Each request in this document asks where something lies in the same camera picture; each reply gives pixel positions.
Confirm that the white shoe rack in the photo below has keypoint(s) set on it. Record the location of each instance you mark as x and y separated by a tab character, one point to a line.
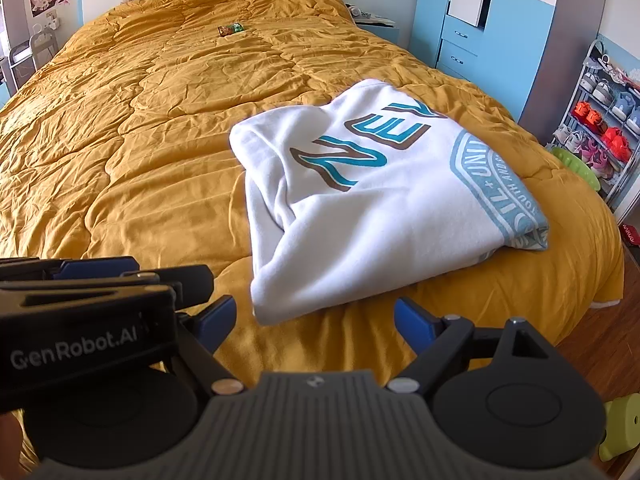
598	134

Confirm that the mustard yellow quilt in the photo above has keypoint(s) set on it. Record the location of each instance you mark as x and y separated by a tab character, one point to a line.
120	146

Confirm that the metal folding stool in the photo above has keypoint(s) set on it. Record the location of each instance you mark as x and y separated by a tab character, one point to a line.
33	49

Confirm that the white Nevada sweatshirt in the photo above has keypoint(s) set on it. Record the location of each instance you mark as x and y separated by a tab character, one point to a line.
372	192

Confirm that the blue nightstand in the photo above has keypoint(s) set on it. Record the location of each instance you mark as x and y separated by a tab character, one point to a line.
384	28

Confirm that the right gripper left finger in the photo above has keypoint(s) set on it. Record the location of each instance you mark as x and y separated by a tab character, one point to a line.
198	338

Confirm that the blue and white wardrobe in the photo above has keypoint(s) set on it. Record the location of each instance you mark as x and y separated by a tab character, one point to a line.
526	54

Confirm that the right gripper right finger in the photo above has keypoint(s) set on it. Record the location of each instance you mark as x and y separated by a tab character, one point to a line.
441	346

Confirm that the small green snack packet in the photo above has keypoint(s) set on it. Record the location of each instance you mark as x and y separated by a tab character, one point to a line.
231	29

